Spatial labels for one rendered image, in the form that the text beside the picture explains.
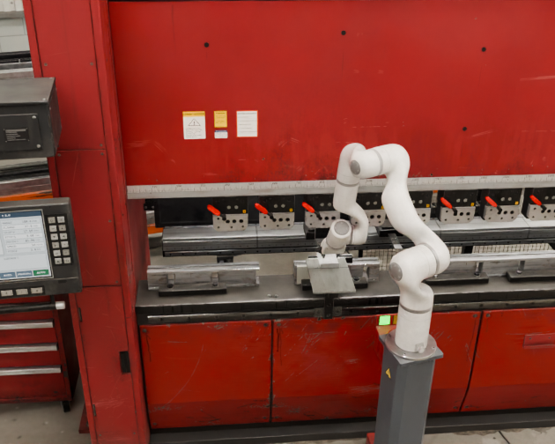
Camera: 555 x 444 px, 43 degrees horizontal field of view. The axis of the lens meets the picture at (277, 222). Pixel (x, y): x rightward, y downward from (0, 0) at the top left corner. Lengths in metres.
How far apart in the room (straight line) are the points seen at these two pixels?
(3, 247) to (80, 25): 0.79
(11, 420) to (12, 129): 2.03
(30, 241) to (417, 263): 1.31
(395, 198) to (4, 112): 1.31
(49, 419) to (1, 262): 1.57
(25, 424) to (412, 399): 2.08
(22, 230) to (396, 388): 1.46
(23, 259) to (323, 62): 1.33
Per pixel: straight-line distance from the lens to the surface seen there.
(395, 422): 2.87
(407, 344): 2.67
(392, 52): 2.85
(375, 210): 3.09
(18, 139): 2.38
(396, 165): 2.55
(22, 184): 4.66
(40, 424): 3.98
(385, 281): 3.31
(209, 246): 3.41
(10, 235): 2.52
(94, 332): 3.12
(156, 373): 3.37
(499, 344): 3.56
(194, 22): 2.74
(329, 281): 3.04
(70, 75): 2.61
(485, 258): 3.41
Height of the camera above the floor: 2.67
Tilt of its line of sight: 29 degrees down
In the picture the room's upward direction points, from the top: 1 degrees clockwise
